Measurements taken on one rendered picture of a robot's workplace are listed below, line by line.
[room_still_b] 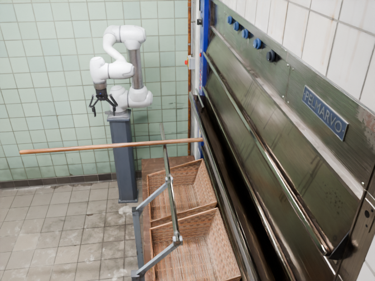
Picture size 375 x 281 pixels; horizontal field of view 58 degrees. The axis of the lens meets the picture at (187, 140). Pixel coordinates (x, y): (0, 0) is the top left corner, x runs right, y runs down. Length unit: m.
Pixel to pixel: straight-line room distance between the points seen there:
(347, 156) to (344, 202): 0.12
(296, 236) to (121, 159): 2.40
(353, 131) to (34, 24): 2.96
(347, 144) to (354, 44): 0.24
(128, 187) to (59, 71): 1.32
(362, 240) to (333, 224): 0.11
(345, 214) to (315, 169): 0.18
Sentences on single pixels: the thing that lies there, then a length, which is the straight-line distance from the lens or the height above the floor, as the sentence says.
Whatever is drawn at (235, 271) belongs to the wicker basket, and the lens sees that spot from 2.03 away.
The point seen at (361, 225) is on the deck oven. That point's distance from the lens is 0.89.
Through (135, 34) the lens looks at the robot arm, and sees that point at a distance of 2.77.
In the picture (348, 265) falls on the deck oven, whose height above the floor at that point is 1.72.
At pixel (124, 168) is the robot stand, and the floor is 0.44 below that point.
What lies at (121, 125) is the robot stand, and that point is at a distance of 3.19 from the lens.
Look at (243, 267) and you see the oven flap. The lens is 1.89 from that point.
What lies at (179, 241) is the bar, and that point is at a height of 1.17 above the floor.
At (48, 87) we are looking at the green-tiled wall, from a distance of 3.59.
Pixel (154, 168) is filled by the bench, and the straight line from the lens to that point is 3.16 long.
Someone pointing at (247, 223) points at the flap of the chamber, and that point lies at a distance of 1.45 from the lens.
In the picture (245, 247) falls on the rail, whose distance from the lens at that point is 1.32.
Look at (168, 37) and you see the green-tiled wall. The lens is 3.34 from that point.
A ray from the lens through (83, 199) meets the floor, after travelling 3.86.
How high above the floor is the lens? 2.41
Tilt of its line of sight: 31 degrees down
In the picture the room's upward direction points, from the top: straight up
